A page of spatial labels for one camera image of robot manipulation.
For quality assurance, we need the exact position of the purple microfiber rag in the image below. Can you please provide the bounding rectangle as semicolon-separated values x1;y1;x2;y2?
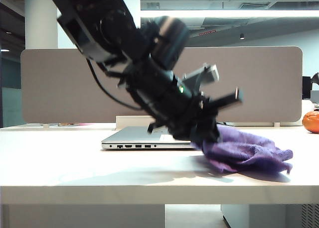
193;125;294;175

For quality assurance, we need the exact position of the silver closed laptop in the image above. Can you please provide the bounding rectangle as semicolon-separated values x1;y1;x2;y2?
101;125;197;151

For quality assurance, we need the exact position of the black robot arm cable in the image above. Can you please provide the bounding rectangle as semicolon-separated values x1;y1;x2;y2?
86;57;144;111

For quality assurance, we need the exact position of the gray fabric desk divider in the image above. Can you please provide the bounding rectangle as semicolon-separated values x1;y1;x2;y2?
20;46;304;124

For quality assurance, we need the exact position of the white desk leg panel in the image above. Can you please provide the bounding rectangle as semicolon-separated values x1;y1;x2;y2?
0;204;165;228

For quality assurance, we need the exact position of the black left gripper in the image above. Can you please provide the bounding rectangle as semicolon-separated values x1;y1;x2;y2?
117;61;244;149

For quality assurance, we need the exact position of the orange fruit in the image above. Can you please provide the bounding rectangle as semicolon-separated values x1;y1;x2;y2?
302;111;319;134

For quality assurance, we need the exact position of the black computer monitor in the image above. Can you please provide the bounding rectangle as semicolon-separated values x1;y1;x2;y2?
302;76;313;100

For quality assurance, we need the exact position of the gray wrist camera box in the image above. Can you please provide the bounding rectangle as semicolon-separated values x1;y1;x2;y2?
183;63;220;91

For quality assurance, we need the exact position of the white round pillar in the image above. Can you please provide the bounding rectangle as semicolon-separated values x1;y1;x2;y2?
24;0;58;50

